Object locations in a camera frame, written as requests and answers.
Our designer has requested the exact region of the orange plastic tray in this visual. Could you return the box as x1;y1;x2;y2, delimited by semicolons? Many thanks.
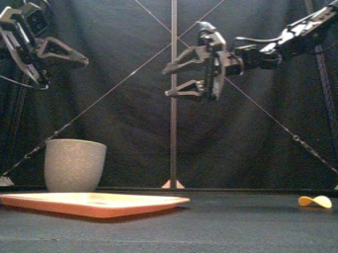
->
0;192;191;219

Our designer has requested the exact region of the diagonal brace wire with turnbuckle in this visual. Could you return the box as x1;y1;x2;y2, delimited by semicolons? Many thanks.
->
0;0;227;178
133;0;338;176

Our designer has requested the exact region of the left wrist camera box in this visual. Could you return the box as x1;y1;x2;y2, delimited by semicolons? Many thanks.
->
0;0;50;36

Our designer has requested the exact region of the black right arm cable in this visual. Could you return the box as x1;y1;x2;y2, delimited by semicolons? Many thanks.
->
233;35;283;44

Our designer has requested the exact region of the vertical metal frame post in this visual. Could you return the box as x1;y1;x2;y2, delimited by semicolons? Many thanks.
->
168;0;179;190

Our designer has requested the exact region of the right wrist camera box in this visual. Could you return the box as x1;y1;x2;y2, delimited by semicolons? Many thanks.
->
195;21;228;47

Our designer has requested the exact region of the post foot bracket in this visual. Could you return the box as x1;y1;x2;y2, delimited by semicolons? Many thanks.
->
161;179;185;190

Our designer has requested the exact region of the yellow toy banana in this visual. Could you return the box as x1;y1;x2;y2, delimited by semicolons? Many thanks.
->
296;195;334;210

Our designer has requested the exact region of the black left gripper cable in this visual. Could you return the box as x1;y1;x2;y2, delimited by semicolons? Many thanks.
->
0;74;50;91

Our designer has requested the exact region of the corner foot bracket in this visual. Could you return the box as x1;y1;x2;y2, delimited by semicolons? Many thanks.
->
0;175;16;188

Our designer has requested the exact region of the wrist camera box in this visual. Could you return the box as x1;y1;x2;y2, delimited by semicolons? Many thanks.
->
195;21;228;47
0;0;50;36

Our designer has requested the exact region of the grey speckled bowl cup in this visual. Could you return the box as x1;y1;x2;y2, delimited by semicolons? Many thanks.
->
44;138;108;194

